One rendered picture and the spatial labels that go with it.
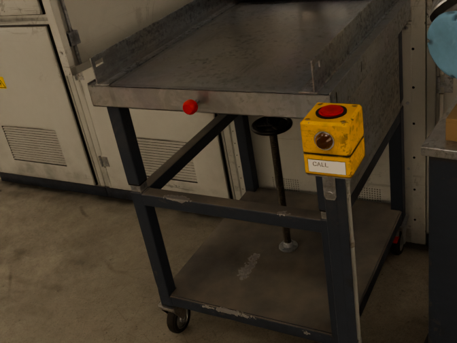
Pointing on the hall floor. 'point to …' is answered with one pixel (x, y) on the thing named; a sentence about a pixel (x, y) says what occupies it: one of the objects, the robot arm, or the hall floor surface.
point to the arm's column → (443, 250)
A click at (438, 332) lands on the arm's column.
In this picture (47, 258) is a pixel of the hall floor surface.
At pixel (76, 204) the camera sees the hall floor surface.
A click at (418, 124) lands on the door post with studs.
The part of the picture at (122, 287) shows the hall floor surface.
